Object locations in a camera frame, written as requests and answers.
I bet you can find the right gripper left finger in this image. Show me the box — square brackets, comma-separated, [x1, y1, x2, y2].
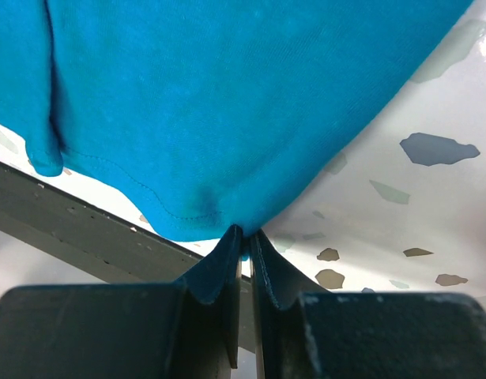
[0, 226, 243, 378]

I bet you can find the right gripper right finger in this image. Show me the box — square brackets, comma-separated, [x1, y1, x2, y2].
[249, 232, 486, 378]

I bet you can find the blue t shirt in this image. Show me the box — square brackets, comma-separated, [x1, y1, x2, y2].
[0, 1, 469, 242]

